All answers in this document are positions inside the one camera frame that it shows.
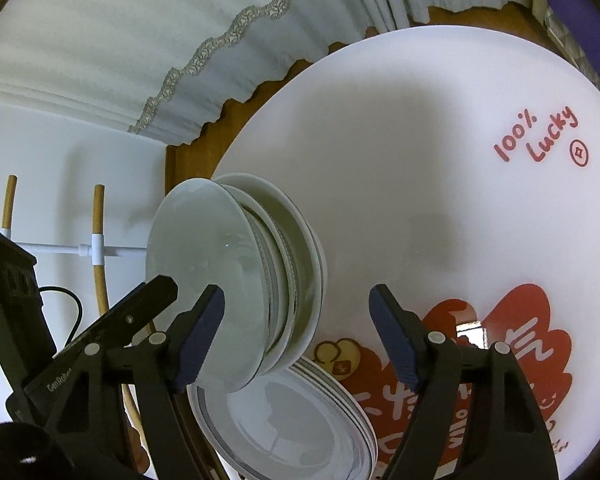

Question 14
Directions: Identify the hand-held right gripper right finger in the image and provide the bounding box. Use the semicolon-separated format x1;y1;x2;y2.
369;284;551;480

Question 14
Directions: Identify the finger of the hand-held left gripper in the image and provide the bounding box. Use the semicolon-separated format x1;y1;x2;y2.
54;276;179;361

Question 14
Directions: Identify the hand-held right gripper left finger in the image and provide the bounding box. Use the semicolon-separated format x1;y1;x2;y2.
44;284;226;480

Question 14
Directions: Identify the white bowl grey band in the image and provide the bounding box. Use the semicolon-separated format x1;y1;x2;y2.
145;178;276;393
212;172;328;368

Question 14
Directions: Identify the white bowl red label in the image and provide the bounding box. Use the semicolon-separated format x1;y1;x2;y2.
220;175;308;376

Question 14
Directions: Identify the round pink printed table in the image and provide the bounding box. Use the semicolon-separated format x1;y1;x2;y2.
207;25;600;480

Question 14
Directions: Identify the black cable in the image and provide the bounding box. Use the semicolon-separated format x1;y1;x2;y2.
37;287;83;346

